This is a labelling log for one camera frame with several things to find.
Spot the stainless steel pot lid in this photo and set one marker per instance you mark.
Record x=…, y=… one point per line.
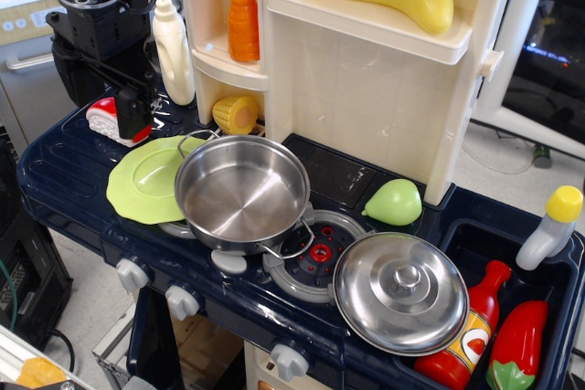
x=400, y=294

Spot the red toy ketchup bottle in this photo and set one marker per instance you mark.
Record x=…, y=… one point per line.
x=454, y=366

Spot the green toy pear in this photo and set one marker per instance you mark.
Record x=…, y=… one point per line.
x=395, y=203

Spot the light green plastic plate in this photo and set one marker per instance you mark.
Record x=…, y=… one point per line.
x=141, y=186

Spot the left grey stove knob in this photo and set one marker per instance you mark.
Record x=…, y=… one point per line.
x=131, y=276

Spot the grey burner under pot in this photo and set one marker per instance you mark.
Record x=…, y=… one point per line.
x=230, y=263

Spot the middle grey stove knob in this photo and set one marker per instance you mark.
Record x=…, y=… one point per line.
x=181, y=303

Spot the grey faucet with yellow cap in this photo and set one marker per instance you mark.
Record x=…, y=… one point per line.
x=562, y=210

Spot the right grey stove knob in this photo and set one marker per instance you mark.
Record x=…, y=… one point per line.
x=290, y=363

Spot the grey stove knob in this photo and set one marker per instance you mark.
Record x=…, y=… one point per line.
x=181, y=303
x=131, y=276
x=290, y=363

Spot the orange toy carrot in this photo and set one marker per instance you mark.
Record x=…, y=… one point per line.
x=243, y=30

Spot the yellow toy corn cob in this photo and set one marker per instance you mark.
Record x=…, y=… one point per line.
x=236, y=114

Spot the grey toy stove burner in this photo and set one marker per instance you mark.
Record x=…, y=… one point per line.
x=303, y=264

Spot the red toy chili pepper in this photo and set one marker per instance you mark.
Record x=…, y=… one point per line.
x=515, y=356

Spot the cream toy kitchen shelf unit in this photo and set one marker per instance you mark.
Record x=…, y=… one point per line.
x=360, y=78

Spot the navy toy kitchen counter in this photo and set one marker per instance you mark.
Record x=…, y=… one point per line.
x=64, y=174

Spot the cream toy bottle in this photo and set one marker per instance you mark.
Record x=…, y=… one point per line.
x=169, y=33

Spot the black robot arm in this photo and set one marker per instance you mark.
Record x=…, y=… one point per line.
x=99, y=45

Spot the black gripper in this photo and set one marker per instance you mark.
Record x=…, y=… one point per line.
x=129, y=71

